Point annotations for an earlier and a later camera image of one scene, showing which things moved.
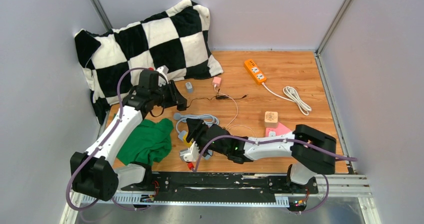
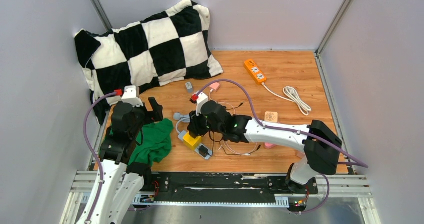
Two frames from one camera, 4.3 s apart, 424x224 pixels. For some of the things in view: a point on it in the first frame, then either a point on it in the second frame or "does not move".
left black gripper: [179, 99] → [156, 114]
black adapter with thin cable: [218, 97] → [203, 150]
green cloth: [150, 142] does not move
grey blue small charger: [189, 86] does not move
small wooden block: [271, 119] does not move
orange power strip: [256, 74] does not move
